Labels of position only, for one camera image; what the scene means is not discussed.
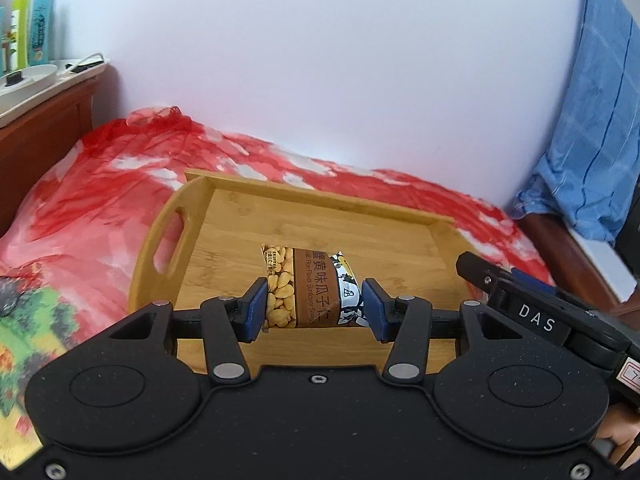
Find red printed landscape blanket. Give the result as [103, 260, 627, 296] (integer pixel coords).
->
[0, 106, 557, 467]

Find wooden tray with handles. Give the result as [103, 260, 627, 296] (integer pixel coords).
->
[127, 170, 482, 376]

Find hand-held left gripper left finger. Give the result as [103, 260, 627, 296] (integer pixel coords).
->
[107, 277, 271, 387]

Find white power cable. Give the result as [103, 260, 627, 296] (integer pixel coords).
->
[60, 51, 106, 75]

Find teal spray bottle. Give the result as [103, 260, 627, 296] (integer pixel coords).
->
[28, 0, 55, 67]

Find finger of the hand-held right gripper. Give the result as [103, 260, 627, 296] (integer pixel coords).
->
[509, 268, 557, 298]
[456, 251, 517, 293]

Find blue checked cloth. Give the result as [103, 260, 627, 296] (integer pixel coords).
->
[509, 0, 640, 247]

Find yellow-green spray bottle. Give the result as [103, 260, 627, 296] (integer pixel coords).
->
[11, 0, 30, 72]

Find wooden headboard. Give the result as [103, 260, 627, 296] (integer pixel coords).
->
[0, 60, 119, 239]

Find person's right hand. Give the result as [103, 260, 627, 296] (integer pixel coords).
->
[594, 399, 640, 468]

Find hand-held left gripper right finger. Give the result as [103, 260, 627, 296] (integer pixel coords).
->
[361, 277, 531, 387]

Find white shelf board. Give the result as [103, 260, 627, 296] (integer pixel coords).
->
[0, 57, 111, 129]

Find white plastic tray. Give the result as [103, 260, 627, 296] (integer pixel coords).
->
[0, 64, 60, 104]

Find brown sunflower seed packet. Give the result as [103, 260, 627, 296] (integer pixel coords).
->
[260, 243, 363, 332]

